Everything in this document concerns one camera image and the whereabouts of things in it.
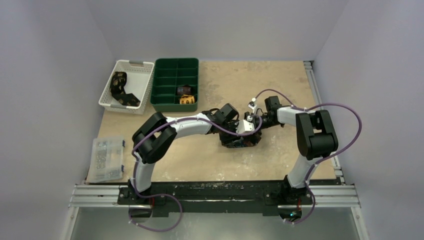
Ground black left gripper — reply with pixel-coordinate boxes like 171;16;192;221
218;120;243;147

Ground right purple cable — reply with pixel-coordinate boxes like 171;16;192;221
253;88;363;225

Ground white plastic basket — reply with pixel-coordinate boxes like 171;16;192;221
98;59;155;115

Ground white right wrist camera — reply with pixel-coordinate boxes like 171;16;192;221
248;97;263;115

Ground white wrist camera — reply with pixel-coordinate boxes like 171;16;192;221
236;119;255;136
248;97;263;115

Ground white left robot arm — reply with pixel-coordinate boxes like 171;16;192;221
129;103;240;205

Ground clear plastic storage box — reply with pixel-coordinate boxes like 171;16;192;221
86;136;126;184

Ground green compartment tray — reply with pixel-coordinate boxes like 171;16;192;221
150;57;200;113

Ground aluminium frame rail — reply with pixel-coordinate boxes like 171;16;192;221
70;58;352;217

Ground navy floral tie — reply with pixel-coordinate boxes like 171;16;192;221
219;130;262;149

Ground rolled dark red tie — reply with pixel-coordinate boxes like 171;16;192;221
176;85;193;96

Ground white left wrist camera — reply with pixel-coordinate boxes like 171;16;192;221
236;119;255;136

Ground black gold patterned tie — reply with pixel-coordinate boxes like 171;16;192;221
109;71;141;107

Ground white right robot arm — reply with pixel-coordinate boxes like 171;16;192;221
244;96;339;204

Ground rolled yellow tie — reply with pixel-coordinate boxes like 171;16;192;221
179;94;196;105

